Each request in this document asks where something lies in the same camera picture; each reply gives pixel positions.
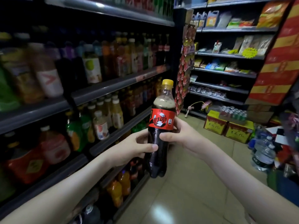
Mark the person's left hand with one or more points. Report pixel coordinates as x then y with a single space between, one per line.
126 149

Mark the person's right hand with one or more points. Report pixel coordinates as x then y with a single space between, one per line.
187 137

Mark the cola bottle red label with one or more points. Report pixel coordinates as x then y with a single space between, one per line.
161 119

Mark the dark grey store shelving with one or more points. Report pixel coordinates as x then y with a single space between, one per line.
107 86

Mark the person's left forearm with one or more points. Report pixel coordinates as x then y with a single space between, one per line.
51 193

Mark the pack of drink cans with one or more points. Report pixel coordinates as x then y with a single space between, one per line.
232 113

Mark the hanging strip of red packets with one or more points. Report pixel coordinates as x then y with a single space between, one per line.
184 67

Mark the row of assorted household goods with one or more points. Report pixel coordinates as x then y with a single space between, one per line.
224 65

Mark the yellow starburst tag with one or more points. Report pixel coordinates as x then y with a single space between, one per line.
250 52

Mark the blue plastic wrapped pack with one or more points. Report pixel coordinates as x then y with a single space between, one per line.
285 186

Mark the stack of orange red cartons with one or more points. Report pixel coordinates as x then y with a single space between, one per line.
278 58

